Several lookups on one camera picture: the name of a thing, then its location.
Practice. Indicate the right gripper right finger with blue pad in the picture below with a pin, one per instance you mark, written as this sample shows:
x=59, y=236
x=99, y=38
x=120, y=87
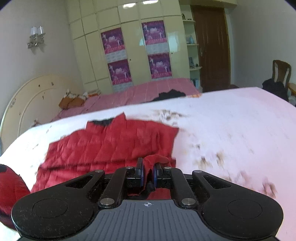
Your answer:
x=174, y=180

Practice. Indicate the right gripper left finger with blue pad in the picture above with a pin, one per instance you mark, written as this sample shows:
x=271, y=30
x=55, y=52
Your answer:
x=124, y=181

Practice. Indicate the red puffer jacket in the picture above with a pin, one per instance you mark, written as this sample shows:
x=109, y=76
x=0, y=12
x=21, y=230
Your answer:
x=106, y=145

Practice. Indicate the pink plaid bed cover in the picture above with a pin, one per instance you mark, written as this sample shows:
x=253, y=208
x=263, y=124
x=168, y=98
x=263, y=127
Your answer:
x=134, y=95

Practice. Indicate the black garment on bed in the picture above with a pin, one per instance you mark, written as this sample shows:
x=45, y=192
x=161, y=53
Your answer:
x=168, y=95

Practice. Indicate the orange brown pillow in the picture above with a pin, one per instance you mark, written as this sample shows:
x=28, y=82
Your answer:
x=71, y=100

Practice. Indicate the lower left purple poster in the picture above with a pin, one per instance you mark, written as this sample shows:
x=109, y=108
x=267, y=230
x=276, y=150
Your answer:
x=119, y=72

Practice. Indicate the purple poster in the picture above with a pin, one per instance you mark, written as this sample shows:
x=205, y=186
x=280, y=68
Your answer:
x=119, y=72
x=154, y=32
x=160, y=65
x=112, y=40

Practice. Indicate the white floral bed sheet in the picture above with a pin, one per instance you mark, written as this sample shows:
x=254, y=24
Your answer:
x=246, y=135

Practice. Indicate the lower right purple poster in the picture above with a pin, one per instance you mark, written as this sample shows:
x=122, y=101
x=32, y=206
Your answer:
x=160, y=65

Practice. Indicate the cream arched headboard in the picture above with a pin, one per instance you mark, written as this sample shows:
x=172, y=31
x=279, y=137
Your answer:
x=36, y=102

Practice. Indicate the cream wardrobe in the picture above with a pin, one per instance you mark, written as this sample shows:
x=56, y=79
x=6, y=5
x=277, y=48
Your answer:
x=88, y=19

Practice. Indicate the corner shelf unit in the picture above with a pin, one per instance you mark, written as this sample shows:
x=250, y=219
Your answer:
x=193, y=49

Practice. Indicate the upper left purple poster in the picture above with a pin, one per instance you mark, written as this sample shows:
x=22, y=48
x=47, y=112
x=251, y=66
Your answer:
x=112, y=40

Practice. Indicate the upper right purple poster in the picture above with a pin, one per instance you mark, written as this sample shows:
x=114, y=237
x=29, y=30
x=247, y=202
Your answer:
x=154, y=32

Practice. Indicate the blue bottle on shelf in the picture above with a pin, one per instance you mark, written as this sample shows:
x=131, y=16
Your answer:
x=191, y=40

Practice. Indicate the black bag on chair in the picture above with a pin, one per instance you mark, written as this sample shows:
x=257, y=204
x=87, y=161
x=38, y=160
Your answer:
x=276, y=88

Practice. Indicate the brown wooden door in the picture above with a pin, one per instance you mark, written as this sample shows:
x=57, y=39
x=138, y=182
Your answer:
x=214, y=51

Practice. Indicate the wooden side table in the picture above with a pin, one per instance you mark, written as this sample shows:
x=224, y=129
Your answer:
x=292, y=88

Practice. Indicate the wooden chair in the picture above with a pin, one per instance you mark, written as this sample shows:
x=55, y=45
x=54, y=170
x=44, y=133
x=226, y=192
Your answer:
x=282, y=72

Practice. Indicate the wall sconce lamp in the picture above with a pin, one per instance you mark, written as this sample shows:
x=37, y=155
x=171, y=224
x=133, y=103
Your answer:
x=36, y=37

